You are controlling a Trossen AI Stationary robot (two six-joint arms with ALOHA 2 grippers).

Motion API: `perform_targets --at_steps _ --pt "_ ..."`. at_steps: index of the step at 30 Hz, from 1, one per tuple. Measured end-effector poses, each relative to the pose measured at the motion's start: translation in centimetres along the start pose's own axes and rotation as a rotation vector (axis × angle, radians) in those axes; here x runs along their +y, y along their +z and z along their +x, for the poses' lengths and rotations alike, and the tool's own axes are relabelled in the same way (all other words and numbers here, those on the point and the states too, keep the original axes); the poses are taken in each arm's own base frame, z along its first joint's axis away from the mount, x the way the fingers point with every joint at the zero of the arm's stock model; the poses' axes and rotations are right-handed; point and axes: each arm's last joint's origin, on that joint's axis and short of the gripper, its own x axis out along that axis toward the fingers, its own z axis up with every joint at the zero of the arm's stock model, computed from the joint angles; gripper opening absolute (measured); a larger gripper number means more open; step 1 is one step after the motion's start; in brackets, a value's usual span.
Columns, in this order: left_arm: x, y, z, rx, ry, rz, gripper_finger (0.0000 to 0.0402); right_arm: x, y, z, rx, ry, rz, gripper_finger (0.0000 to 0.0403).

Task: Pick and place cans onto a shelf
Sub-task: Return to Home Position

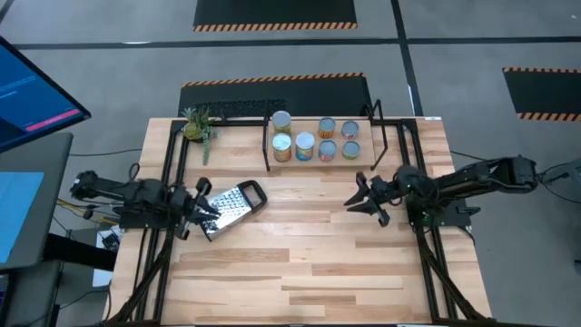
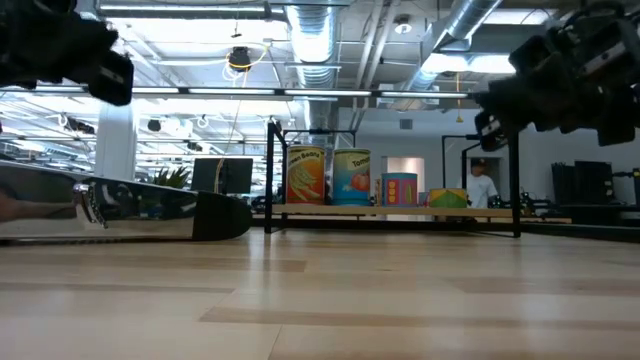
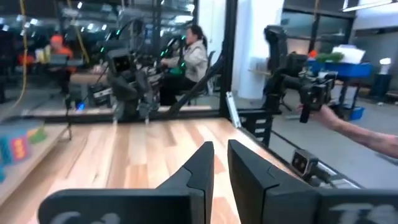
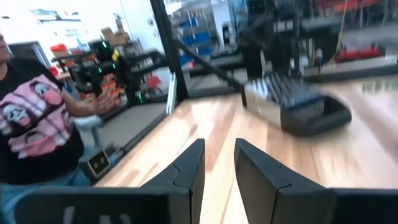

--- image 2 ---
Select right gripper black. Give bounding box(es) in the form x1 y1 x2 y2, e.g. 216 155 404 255
474 0 640 152

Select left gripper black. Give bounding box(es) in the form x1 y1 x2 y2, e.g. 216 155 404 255
0 0 135 107

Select short green yellow can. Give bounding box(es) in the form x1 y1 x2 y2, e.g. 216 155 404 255
428 187 469 209

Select short blue pink corn can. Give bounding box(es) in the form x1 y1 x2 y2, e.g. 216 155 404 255
381 172 419 208

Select tall blue tomato can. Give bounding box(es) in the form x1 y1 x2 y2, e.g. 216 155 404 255
332 148 372 207

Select tall orange green-beans can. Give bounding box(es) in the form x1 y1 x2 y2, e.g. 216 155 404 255
287 144 326 205

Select person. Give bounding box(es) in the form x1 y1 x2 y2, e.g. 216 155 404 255
462 157 500 209

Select white round column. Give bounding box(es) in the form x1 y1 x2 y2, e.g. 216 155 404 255
94 102 139 181

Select black overhead rig beam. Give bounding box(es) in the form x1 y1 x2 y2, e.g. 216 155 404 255
0 85 471 100

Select black equipment rack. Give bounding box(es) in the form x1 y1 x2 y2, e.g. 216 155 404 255
551 159 640 207

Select small potted succulent plant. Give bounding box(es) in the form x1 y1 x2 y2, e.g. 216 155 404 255
149 166 192 190

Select black monitor back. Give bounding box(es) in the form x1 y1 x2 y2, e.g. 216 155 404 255
191 157 255 196

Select silver ceiling air duct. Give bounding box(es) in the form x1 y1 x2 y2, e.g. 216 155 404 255
284 0 342 146
399 0 504 96

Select black wire shelf frame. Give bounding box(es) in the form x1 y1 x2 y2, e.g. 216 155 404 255
263 118 522 239

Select black overhead camera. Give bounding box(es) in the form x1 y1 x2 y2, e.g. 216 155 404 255
227 45 253 74

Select black aluminium table frame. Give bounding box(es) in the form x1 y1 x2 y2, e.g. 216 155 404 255
252 213 640 244

